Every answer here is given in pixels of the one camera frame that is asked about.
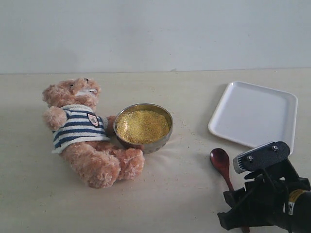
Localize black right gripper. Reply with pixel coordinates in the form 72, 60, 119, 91
218, 159, 311, 230

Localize dark red wooden spoon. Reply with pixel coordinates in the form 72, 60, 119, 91
209, 148, 250, 233

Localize tan teddy bear striped shirt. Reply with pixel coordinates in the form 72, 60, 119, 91
42, 78, 145, 189

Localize steel bowl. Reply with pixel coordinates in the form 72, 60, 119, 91
113, 103, 173, 154

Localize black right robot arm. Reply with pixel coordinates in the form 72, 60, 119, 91
217, 159, 311, 233

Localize white rectangular plastic tray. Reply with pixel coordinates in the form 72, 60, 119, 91
208, 81, 298, 151

